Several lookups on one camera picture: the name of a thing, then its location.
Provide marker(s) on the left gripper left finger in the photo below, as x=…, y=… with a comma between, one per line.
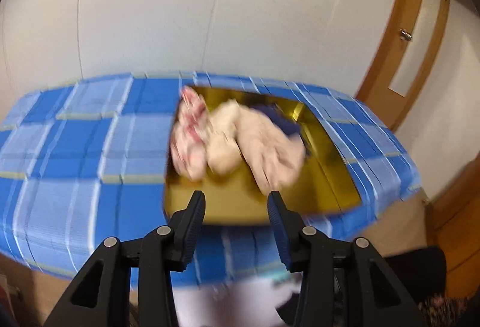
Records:
x=99, y=295

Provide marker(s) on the black trouser leg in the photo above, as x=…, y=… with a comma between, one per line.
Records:
x=423, y=272

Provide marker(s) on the beige cream garment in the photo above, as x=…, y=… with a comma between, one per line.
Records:
x=231, y=128

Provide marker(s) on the dark red gold-lined box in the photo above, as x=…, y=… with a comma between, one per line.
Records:
x=324, y=185

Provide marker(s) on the blue plaid cloth cover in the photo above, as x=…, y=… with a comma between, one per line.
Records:
x=89, y=160

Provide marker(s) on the silver door handle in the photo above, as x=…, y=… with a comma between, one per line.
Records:
x=405, y=35

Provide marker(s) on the wooden door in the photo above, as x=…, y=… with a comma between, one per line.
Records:
x=400, y=68

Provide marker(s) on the navy blue garment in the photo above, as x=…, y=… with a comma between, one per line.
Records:
x=274, y=113

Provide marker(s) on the tan beige garment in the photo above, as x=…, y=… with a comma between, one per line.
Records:
x=274, y=158

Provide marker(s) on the pink floral garment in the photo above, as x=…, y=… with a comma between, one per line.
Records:
x=190, y=136

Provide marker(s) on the open white drawer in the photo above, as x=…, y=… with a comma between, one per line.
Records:
x=251, y=302

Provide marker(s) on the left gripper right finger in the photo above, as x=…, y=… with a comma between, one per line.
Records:
x=346, y=281

